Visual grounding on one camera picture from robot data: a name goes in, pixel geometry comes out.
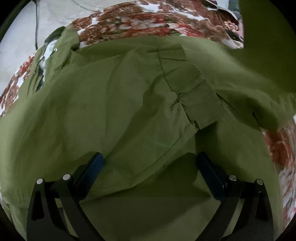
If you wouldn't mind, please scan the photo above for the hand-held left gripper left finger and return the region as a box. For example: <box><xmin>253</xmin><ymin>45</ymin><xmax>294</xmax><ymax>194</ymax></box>
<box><xmin>26</xmin><ymin>152</ymin><xmax>105</xmax><ymax>241</ymax></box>

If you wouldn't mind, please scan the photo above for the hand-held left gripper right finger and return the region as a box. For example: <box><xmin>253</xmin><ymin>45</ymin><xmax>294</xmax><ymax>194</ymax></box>
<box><xmin>196</xmin><ymin>151</ymin><xmax>274</xmax><ymax>241</ymax></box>

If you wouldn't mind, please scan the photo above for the olive green garment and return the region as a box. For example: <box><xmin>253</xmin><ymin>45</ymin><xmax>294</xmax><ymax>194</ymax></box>
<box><xmin>0</xmin><ymin>0</ymin><xmax>296</xmax><ymax>241</ymax></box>

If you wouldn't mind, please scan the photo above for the floral printed blanket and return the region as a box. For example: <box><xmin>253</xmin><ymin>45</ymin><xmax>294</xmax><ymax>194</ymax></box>
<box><xmin>0</xmin><ymin>0</ymin><xmax>296</xmax><ymax>229</ymax></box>

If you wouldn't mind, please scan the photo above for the black cable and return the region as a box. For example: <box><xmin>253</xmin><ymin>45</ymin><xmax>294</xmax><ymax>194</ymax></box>
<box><xmin>32</xmin><ymin>0</ymin><xmax>40</xmax><ymax>50</ymax></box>

